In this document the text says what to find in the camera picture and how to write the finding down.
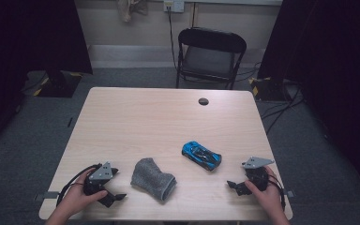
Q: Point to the black stand base yellow tape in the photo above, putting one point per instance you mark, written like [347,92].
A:
[59,87]
[268,89]

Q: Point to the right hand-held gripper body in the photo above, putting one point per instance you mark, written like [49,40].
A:
[258,176]

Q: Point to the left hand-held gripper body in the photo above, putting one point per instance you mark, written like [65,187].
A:
[101,172]

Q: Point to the dark curtain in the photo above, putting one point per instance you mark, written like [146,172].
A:
[340,62]

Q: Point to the blue toy car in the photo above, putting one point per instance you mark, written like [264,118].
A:
[201,155]

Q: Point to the person's right hand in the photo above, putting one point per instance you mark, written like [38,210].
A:
[270,197]

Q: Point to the round black table grommet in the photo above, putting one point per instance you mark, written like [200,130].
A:
[203,101]

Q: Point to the beige hanging bag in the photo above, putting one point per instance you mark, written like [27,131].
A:
[126,9]

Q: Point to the grey terry cloth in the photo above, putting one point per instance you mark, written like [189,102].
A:
[153,179]

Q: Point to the grey tape strip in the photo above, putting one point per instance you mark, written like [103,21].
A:
[48,195]
[290,193]

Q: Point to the black folding chair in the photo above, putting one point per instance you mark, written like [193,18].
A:
[211,40]

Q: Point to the person's left hand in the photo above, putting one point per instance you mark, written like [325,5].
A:
[75,198]

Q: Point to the white wall socket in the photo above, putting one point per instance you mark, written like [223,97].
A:
[178,6]

